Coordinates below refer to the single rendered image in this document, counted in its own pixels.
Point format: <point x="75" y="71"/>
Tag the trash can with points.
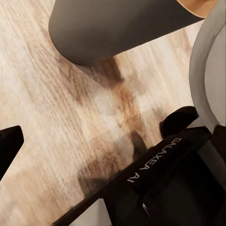
<point x="88" y="31"/>

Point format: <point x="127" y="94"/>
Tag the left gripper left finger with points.
<point x="11" y="140"/>

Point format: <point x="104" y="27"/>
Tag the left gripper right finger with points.
<point x="219" y="140"/>

